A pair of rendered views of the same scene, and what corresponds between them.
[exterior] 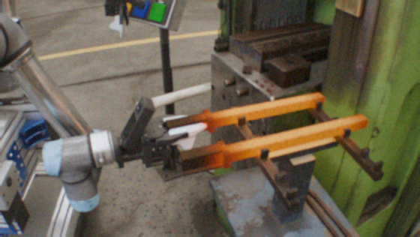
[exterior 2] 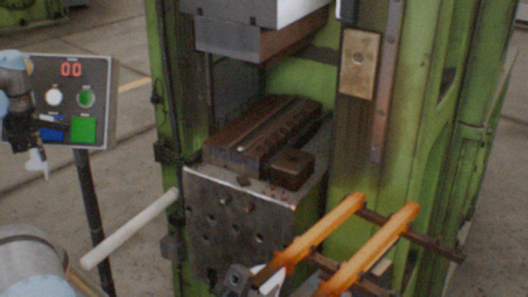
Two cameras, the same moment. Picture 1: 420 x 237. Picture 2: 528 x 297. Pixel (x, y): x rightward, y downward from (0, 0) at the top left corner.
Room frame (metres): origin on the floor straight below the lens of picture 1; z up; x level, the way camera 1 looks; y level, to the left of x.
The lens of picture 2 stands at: (0.00, 0.45, 1.74)
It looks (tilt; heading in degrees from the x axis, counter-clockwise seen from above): 30 degrees down; 329
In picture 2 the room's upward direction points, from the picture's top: 1 degrees clockwise
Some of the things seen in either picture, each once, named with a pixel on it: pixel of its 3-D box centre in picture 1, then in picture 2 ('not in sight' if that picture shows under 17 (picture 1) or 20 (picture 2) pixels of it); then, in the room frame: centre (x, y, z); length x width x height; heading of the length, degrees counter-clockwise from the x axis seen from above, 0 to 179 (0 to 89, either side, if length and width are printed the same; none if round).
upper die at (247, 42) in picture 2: not in sight; (266, 19); (1.24, -0.31, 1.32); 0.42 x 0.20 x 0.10; 118
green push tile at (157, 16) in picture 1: (157, 12); (84, 129); (1.43, 0.21, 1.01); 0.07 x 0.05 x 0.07; 53
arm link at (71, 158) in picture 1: (69, 156); not in sight; (0.56, 0.30, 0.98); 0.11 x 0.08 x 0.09; 109
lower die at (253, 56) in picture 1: (290, 41); (266, 129); (1.24, -0.31, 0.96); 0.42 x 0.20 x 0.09; 118
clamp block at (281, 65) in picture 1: (289, 70); (293, 169); (1.01, -0.26, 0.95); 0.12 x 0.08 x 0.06; 118
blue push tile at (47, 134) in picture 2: (141, 8); (53, 128); (1.49, 0.29, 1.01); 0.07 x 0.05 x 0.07; 53
